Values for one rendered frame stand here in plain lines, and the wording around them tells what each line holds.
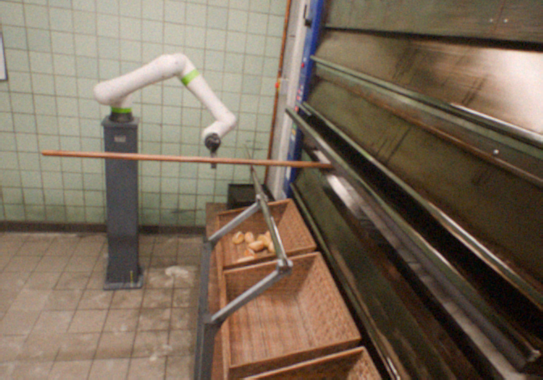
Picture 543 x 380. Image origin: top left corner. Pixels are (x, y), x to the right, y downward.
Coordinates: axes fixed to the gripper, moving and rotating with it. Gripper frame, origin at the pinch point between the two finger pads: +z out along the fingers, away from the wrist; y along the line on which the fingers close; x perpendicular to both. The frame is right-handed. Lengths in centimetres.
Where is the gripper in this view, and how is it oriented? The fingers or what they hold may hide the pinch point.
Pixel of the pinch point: (214, 154)
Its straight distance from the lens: 197.6
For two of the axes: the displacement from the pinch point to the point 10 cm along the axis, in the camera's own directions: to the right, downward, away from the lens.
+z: 1.9, 3.9, -9.0
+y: -1.3, 9.2, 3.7
